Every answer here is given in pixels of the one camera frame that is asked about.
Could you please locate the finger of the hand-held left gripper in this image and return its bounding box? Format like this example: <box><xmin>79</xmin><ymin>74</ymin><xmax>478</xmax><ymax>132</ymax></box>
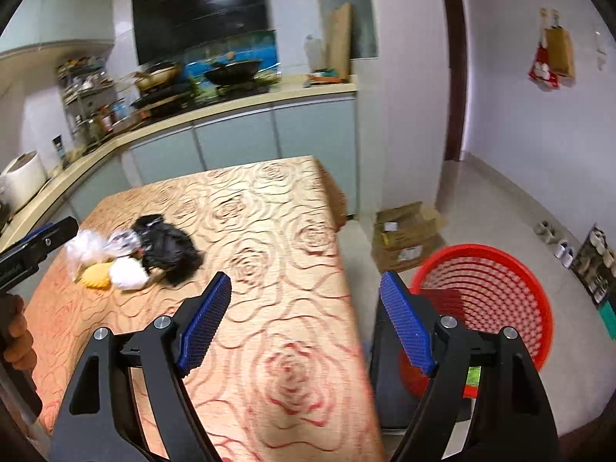
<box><xmin>0</xmin><ymin>216</ymin><xmax>79</xmax><ymax>270</ymax></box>
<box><xmin>19</xmin><ymin>223</ymin><xmax>55</xmax><ymax>247</ymax></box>

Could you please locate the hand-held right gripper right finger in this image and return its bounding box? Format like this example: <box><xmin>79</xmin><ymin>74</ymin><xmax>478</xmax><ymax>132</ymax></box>
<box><xmin>379</xmin><ymin>271</ymin><xmax>564</xmax><ymax>462</ymax></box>

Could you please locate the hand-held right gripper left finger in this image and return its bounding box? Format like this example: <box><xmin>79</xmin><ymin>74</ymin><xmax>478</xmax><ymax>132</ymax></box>
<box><xmin>48</xmin><ymin>271</ymin><xmax>234</xmax><ymax>462</ymax></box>

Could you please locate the clear plastic bag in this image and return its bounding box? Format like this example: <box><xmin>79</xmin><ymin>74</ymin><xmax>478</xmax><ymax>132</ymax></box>
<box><xmin>64</xmin><ymin>229</ymin><xmax>109</xmax><ymax>282</ymax></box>

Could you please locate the crinkled clear plastic wrapper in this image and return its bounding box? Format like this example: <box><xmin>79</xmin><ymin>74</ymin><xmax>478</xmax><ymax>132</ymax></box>
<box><xmin>107</xmin><ymin>228</ymin><xmax>142</xmax><ymax>257</ymax></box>

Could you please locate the white tissue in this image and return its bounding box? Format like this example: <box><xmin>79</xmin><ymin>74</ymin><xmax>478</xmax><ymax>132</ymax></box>
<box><xmin>109</xmin><ymin>256</ymin><xmax>147</xmax><ymax>292</ymax></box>

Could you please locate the black plastic bag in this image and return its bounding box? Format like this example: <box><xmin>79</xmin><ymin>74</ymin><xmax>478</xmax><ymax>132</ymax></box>
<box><xmin>131</xmin><ymin>214</ymin><xmax>204</xmax><ymax>287</ymax></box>

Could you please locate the red plastic mesh basket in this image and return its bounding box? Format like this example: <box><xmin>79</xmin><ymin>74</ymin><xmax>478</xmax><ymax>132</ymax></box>
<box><xmin>399</xmin><ymin>244</ymin><xmax>554</xmax><ymax>398</ymax></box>

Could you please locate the person's left hand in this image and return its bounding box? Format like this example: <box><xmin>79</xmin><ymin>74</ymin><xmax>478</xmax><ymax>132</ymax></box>
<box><xmin>2</xmin><ymin>293</ymin><xmax>38</xmax><ymax>371</ymax></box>

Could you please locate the white rice cooker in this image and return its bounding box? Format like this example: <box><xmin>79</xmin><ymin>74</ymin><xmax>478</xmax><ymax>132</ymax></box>
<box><xmin>0</xmin><ymin>151</ymin><xmax>49</xmax><ymax>213</ymax></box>

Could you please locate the black stool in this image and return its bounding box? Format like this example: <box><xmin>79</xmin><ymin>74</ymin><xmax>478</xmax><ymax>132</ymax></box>
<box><xmin>368</xmin><ymin>293</ymin><xmax>475</xmax><ymax>431</ymax></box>

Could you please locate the cardboard box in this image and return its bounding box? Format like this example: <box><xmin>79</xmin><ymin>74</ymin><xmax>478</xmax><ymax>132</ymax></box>
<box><xmin>370</xmin><ymin>201</ymin><xmax>448</xmax><ymax>274</ymax></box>

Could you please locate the rose print tablecloth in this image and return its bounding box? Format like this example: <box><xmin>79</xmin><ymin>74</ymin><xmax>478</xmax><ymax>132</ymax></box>
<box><xmin>22</xmin><ymin>155</ymin><xmax>386</xmax><ymax>462</ymax></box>

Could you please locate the metal spice rack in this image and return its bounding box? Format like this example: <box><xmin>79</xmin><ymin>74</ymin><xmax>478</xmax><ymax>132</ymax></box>
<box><xmin>57</xmin><ymin>58</ymin><xmax>128</xmax><ymax>147</ymax></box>

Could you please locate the black gas stove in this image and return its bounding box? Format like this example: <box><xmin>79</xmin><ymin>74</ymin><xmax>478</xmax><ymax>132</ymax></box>
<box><xmin>131</xmin><ymin>79</ymin><xmax>280</xmax><ymax>111</ymax></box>

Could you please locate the golden cooking pot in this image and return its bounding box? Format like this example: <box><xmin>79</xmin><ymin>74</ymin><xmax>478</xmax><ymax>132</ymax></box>
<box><xmin>132</xmin><ymin>62</ymin><xmax>182</xmax><ymax>93</ymax></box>

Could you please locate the kitchen counter with cabinets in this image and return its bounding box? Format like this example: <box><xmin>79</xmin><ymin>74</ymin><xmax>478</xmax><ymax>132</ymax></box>
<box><xmin>0</xmin><ymin>74</ymin><xmax>359</xmax><ymax>251</ymax></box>

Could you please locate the black shoe rack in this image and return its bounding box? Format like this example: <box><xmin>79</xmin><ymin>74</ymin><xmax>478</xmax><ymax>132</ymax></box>
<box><xmin>572</xmin><ymin>225</ymin><xmax>616</xmax><ymax>306</ymax></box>

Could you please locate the black wok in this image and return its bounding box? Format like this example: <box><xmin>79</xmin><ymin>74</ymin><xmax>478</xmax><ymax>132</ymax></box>
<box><xmin>204</xmin><ymin>59</ymin><xmax>264</xmax><ymax>88</ymax></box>

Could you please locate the dark wooden door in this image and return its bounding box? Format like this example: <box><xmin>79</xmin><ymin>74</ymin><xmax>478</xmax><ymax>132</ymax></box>
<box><xmin>437</xmin><ymin>0</ymin><xmax>470</xmax><ymax>162</ymax></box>

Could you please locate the black range hood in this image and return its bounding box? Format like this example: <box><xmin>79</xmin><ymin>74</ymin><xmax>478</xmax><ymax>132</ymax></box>
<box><xmin>131</xmin><ymin>0</ymin><xmax>270</xmax><ymax>65</ymax></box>

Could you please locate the blue backsplash picture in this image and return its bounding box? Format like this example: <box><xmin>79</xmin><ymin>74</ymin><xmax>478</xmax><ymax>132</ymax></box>
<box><xmin>183</xmin><ymin>29</ymin><xmax>280</xmax><ymax>82</ymax></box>

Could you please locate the red hanging bag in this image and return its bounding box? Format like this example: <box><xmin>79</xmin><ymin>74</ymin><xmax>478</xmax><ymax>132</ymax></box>
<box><xmin>528</xmin><ymin>43</ymin><xmax>564</xmax><ymax>88</ymax></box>

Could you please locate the wooden cutting board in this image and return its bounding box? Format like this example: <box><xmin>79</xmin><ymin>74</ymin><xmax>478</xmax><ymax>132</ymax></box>
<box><xmin>326</xmin><ymin>2</ymin><xmax>353</xmax><ymax>75</ymax></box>

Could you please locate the brown paper bag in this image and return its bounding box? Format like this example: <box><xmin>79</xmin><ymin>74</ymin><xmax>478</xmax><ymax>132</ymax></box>
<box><xmin>543</xmin><ymin>8</ymin><xmax>576</xmax><ymax>79</ymax></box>

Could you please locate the upper wall cabinet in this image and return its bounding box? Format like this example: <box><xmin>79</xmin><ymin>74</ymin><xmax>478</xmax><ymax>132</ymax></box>
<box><xmin>0</xmin><ymin>0</ymin><xmax>116</xmax><ymax>56</ymax></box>

